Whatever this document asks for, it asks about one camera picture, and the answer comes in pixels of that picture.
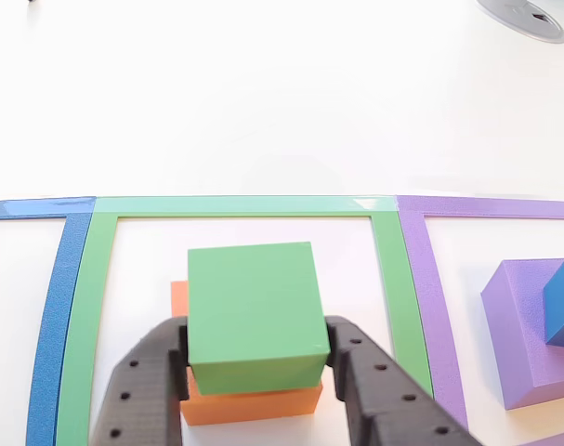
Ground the small blue cube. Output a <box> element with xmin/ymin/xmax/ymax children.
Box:
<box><xmin>543</xmin><ymin>252</ymin><xmax>564</xmax><ymax>350</ymax></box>

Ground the blue square frame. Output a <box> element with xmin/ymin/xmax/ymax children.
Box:
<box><xmin>0</xmin><ymin>197</ymin><xmax>98</xmax><ymax>446</ymax></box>

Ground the green square frame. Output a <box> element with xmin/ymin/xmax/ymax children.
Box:
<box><xmin>53</xmin><ymin>194</ymin><xmax>435</xmax><ymax>446</ymax></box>

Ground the purple square frame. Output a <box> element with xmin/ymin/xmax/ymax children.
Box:
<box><xmin>395</xmin><ymin>194</ymin><xmax>564</xmax><ymax>446</ymax></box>

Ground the green cube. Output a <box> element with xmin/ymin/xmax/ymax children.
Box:
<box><xmin>187</xmin><ymin>241</ymin><xmax>333</xmax><ymax>397</ymax></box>

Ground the purple block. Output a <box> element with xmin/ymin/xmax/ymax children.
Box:
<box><xmin>479</xmin><ymin>258</ymin><xmax>564</xmax><ymax>411</ymax></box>

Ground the round silver cable grommet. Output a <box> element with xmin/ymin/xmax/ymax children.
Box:
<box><xmin>475</xmin><ymin>0</ymin><xmax>564</xmax><ymax>46</ymax></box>

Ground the orange block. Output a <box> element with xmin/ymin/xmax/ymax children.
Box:
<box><xmin>170</xmin><ymin>280</ymin><xmax>323</xmax><ymax>427</ymax></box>

